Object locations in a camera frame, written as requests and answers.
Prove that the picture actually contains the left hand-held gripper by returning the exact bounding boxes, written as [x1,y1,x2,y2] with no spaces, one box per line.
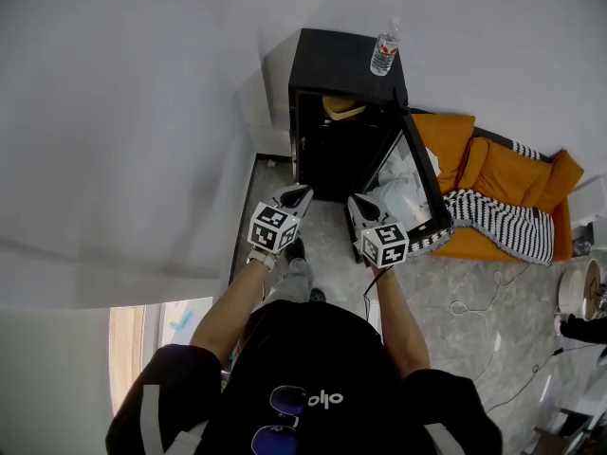
[248,184,315,255]

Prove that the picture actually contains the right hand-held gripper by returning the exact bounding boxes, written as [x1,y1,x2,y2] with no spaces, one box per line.
[347,193,410,269]

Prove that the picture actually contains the beige plastic tray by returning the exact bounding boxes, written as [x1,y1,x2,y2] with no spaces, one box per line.
[321,95,369,122]

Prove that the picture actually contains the black cabinet with glass door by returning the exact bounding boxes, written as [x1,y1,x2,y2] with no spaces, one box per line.
[287,27,455,264]

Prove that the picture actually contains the person's left forearm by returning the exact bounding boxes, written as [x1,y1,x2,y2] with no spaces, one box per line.
[189,258,271,369]

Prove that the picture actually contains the person's right forearm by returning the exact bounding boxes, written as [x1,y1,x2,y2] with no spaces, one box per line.
[374,266,432,381]

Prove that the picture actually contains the white cloth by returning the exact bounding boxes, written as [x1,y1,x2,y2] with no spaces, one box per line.
[367,147,442,217]

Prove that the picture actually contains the person's black left shoe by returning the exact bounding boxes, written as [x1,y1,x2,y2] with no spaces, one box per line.
[284,237,307,263]

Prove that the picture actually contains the person's grey trousers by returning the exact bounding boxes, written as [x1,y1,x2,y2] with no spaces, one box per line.
[263,258,314,305]

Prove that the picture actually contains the person's black shirt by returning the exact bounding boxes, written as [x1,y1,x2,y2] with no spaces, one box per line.
[104,300,504,455]

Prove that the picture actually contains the black white striped blanket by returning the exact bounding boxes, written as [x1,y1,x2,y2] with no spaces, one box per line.
[407,140,556,267]

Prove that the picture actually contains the orange sofa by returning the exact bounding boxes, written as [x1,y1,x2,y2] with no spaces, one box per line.
[410,113,586,264]

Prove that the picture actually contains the clear plastic water bottle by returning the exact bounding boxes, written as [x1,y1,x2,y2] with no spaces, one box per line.
[369,15,402,78]

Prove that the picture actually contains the teal tool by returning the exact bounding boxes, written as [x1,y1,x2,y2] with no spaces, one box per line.
[169,309,195,332]

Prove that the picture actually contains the dark sunglasses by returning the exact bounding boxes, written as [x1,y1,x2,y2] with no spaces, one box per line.
[249,385,309,455]

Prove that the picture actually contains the window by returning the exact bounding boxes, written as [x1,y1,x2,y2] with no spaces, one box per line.
[107,296,214,416]

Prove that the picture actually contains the white cabinet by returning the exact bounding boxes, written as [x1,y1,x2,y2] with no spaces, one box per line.
[568,173,607,255]

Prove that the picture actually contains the round white appliance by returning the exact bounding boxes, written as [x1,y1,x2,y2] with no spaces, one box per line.
[555,258,607,322]

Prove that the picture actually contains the white wrist strap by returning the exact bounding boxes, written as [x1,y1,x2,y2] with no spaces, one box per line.
[246,247,277,273]

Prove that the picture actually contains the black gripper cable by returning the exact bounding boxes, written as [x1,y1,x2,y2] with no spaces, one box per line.
[362,265,395,321]

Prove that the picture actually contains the white floor cable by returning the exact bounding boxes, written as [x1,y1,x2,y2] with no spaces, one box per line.
[448,263,532,383]

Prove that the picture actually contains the black floor cable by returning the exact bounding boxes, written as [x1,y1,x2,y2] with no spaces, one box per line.
[483,343,599,414]

